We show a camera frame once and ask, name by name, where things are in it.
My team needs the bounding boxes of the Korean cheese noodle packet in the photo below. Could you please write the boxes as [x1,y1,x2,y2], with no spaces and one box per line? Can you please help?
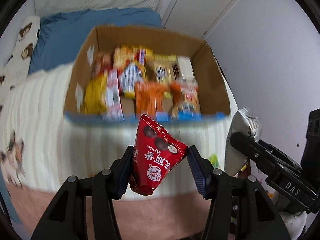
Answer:
[113,45,153,99]

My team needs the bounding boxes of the red chocolate snack bag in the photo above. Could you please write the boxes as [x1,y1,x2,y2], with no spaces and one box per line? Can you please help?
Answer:
[130,114,188,196]

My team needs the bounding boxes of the bear print pillow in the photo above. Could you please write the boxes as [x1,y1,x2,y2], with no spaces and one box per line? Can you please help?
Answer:
[1,16,41,106]

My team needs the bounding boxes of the colourful fruit candy bag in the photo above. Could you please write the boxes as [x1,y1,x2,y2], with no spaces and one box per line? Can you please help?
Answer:
[209,153,220,168]

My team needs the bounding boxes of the red white striped packet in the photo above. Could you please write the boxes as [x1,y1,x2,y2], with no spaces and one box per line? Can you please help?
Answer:
[106,69,124,120]

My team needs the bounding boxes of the blue bed sheet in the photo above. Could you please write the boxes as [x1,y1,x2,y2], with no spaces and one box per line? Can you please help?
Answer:
[0,7,163,225]

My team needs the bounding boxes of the orange panda chip bag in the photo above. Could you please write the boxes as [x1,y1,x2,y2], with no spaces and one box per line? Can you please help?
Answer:
[170,82,200,116]

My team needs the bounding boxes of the white door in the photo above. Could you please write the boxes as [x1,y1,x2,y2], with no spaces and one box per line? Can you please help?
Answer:
[162,0,237,37]

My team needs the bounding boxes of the yellow clear pastry packet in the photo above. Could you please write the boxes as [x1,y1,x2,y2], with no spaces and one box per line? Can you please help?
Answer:
[147,54,177,85]

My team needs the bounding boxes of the brown cardboard box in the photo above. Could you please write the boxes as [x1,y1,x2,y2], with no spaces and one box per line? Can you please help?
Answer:
[63,24,232,124]

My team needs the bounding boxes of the orange snack packet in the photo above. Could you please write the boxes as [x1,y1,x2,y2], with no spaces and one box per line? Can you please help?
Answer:
[135,82,169,116]

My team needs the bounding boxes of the beige oat snack bag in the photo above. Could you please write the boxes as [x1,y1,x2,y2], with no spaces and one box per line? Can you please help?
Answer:
[224,107,262,177]

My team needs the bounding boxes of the white carton box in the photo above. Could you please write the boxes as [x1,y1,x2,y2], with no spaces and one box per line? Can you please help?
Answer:
[173,56,194,81]

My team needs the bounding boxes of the yellow snack packet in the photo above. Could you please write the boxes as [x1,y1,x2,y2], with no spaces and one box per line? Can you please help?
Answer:
[81,74,108,115]

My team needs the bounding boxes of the dark red snack packet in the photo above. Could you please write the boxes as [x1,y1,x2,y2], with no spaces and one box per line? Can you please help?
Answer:
[92,52,113,79]

